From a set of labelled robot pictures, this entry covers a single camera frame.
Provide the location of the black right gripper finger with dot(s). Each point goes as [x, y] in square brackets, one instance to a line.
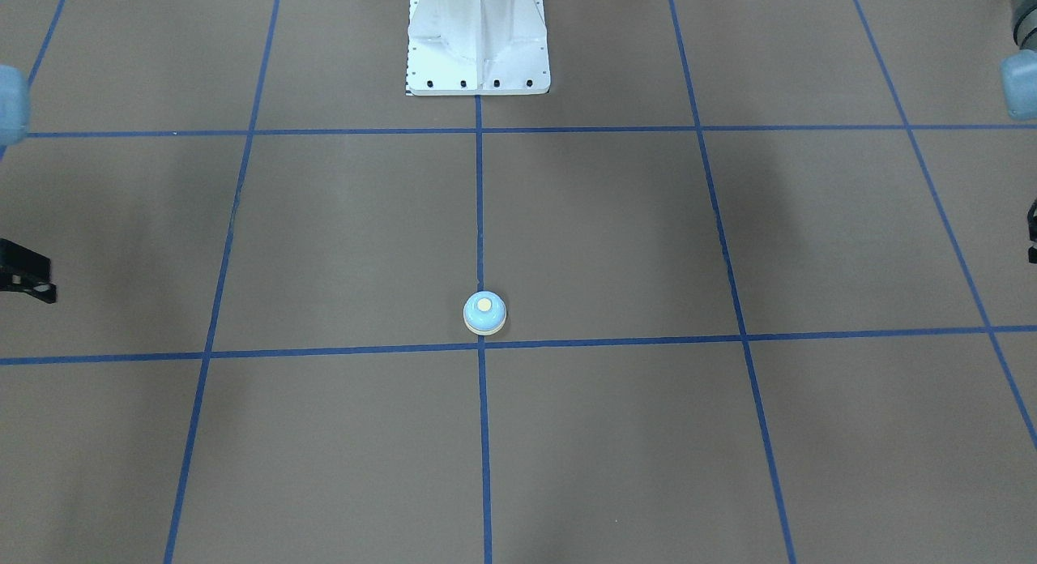
[27, 272]

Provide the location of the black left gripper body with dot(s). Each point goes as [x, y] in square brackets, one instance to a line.
[1033, 232]

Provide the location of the blue bell with yellow button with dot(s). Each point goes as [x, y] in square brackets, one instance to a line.
[484, 313]

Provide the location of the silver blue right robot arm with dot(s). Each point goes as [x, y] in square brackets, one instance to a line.
[15, 108]

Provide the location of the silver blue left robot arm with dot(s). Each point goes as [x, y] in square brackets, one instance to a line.
[1018, 72]

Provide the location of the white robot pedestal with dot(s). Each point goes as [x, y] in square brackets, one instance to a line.
[477, 48]

